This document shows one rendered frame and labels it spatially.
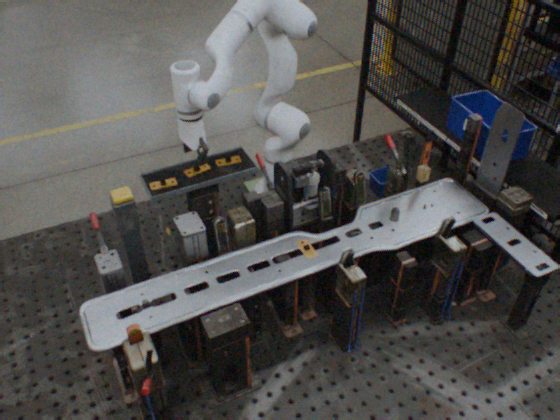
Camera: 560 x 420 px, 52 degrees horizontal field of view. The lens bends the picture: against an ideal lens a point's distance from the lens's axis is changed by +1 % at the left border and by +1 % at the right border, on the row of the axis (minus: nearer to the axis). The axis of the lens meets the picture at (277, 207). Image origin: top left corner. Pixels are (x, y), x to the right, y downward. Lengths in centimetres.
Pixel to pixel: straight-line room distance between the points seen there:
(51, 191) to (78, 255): 159
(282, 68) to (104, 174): 217
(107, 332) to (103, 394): 31
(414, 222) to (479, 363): 50
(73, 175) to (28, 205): 36
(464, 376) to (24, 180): 303
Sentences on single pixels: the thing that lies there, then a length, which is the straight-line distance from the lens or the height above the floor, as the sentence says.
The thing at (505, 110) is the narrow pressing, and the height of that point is 131.
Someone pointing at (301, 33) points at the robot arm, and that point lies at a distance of 190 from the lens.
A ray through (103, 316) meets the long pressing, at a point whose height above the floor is 100.
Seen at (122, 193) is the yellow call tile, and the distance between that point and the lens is 186.
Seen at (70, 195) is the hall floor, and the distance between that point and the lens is 384.
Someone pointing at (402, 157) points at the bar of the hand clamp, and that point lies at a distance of 204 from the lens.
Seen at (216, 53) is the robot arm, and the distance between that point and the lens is 171.
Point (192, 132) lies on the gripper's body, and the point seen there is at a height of 134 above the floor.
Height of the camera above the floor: 229
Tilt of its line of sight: 41 degrees down
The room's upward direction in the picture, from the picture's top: straight up
